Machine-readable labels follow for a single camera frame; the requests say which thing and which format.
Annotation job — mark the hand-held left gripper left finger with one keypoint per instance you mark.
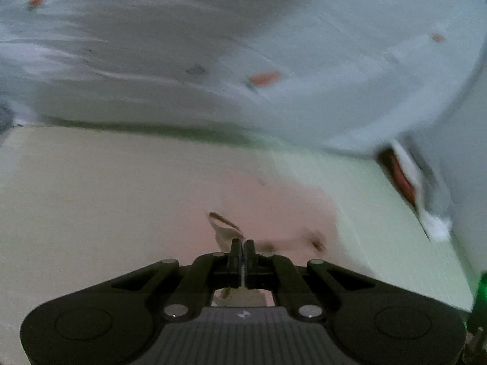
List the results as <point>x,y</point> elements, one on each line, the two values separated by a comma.
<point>236,254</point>

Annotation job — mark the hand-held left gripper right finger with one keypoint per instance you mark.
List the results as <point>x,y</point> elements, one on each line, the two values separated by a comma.
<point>250,255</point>

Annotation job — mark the pink pants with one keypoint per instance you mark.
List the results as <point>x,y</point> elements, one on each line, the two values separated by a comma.
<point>152,205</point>

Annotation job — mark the green grid mat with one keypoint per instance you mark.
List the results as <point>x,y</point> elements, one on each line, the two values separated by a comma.
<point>380,213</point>

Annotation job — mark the red and white object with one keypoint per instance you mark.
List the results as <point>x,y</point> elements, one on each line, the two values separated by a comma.
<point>403,176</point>

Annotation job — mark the carrot print sheet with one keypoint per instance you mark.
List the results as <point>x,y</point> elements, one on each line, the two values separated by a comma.
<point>228,45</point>

